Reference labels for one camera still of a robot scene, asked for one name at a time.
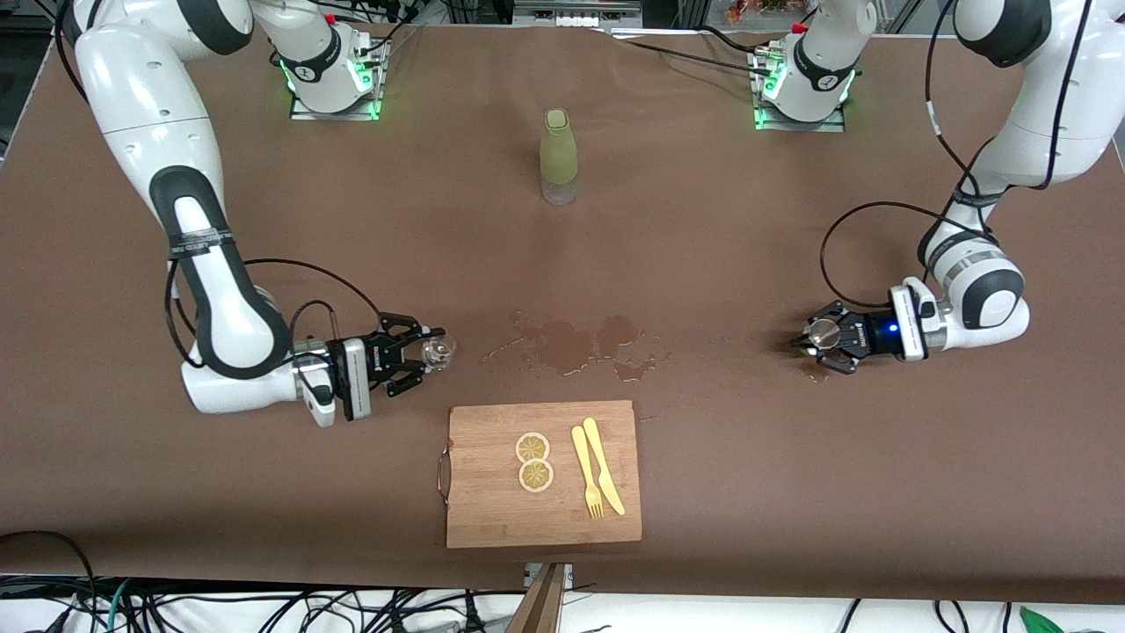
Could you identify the wooden beam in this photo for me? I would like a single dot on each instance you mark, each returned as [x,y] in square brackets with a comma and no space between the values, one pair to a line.
[543,607]

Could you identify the green plastic object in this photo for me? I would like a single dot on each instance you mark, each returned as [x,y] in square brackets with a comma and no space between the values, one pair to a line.
[1041,622]

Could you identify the wooden cutting board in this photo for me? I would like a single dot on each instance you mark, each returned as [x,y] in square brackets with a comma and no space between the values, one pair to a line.
[492,510]

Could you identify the small spilled liquid puddle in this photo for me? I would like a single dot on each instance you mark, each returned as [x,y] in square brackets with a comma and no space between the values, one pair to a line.
[819,376]

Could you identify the lemon slice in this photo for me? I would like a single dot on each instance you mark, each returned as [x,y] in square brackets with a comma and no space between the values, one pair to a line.
[536,476]
[533,447]

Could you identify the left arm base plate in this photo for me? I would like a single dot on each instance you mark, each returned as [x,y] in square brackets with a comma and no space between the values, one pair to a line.
[800,127]

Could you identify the green bottle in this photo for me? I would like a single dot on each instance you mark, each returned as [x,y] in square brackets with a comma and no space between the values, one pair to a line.
[558,154]

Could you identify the brown table cover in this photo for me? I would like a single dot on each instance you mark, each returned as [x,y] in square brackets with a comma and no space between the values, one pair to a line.
[264,457]

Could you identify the clear glass beaker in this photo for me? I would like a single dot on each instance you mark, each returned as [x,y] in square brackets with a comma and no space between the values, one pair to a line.
[439,352]

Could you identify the steel jigger measuring cup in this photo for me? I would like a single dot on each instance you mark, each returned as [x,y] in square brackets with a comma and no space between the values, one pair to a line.
[824,332]

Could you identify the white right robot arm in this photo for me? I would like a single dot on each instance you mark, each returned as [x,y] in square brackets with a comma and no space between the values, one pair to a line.
[149,105]

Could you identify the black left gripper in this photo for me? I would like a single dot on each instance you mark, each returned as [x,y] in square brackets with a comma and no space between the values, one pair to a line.
[866,335]

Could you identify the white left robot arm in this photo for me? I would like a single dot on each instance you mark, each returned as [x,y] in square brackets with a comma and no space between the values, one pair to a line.
[1055,132]

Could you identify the yellow plastic knife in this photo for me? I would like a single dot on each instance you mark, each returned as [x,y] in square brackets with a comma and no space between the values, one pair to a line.
[602,466]

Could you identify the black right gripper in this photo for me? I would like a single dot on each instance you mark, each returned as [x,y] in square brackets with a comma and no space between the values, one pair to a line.
[376,361]

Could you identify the grey metal rack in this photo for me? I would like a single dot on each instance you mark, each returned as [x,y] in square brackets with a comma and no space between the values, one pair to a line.
[576,10]

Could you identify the small metal bracket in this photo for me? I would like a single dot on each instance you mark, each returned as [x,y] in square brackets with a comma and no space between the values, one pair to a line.
[530,573]

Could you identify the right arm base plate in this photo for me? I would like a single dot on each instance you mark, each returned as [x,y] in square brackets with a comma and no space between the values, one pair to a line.
[334,115]

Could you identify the yellow plastic fork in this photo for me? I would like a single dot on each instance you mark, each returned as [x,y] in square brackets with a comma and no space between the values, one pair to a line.
[582,457]

